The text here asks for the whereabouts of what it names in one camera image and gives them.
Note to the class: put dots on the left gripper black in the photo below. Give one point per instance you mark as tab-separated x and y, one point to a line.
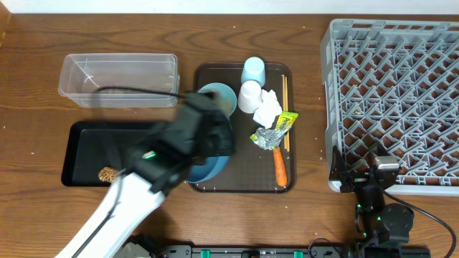
229	142

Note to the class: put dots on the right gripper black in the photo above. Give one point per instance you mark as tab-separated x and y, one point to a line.
340	171

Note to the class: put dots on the dark blue plate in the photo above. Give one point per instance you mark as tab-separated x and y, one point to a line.
210	169

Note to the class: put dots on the light blue bowl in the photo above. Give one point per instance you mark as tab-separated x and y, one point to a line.
221	90

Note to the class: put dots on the orange carrot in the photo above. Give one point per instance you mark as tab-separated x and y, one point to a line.
280	171

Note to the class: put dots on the brown mushroom food scrap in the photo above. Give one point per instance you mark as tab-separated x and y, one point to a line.
108	174

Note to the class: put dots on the pile of white rice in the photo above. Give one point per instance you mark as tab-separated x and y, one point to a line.
227	106

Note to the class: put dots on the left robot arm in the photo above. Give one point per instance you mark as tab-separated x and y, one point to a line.
154	166

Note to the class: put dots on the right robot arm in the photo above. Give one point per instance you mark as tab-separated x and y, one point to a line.
386	227

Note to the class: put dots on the grey dishwasher rack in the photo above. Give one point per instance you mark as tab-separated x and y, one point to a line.
394	83

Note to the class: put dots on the pink cup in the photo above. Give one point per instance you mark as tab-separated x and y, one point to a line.
250	97

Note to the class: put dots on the brown serving tray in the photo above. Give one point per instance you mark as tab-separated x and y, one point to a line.
251	170

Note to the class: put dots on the crumpled aluminium foil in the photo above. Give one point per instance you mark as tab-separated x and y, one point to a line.
267	139

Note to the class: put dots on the crumpled white tissue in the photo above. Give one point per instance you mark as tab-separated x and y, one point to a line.
268	110

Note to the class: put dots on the light blue cup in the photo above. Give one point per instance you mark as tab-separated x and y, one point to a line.
254	70

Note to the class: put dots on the green pandan cake wrapper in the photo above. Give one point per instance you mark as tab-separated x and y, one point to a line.
286	121

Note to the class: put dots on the black plastic tray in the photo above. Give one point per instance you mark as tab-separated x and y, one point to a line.
95	144

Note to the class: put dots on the clear plastic container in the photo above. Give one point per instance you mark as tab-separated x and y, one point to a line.
108	80

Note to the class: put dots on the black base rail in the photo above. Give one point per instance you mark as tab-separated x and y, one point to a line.
179	251

